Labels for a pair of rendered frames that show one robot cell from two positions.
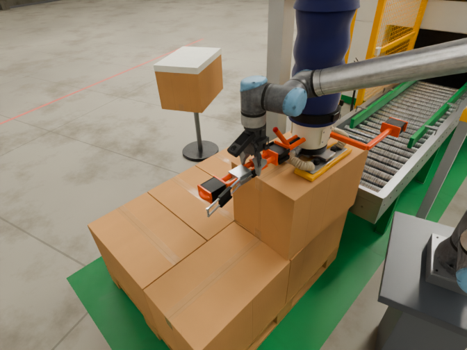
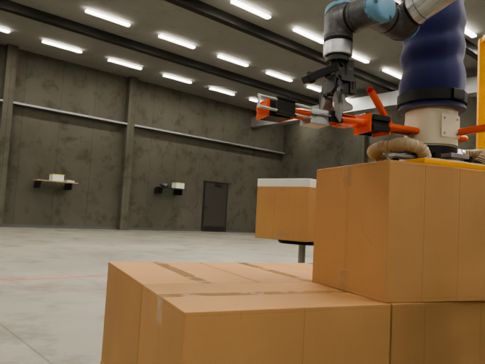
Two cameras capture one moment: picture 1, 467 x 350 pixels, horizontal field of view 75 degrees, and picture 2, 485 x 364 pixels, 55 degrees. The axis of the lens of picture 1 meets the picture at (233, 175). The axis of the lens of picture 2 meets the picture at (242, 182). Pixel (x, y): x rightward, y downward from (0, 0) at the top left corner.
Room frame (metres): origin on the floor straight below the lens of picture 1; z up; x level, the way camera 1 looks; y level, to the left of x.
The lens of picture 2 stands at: (-0.45, -0.27, 0.76)
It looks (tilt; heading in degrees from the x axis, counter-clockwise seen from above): 4 degrees up; 18
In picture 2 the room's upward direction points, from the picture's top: 3 degrees clockwise
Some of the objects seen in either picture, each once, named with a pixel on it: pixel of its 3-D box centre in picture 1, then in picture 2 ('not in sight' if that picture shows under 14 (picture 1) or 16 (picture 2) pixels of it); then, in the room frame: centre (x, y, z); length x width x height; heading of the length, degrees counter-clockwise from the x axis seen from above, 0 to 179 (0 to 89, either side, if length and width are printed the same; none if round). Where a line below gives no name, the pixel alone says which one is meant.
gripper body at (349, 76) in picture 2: (254, 137); (338, 77); (1.00, -0.09, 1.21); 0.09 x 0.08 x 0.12; 131
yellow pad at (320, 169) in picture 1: (324, 157); (452, 162); (1.19, -0.44, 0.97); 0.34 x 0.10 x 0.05; 132
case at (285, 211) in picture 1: (298, 185); (420, 231); (1.27, -0.35, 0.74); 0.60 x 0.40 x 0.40; 130
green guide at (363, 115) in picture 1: (388, 93); not in sight; (2.78, -1.54, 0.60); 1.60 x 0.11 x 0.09; 134
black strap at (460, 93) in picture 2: (313, 109); (431, 101); (1.26, -0.37, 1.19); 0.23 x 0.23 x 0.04
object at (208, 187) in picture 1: (212, 189); (274, 110); (0.86, 0.08, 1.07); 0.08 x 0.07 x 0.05; 132
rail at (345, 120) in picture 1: (363, 113); not in sight; (2.58, -1.24, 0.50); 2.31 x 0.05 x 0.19; 134
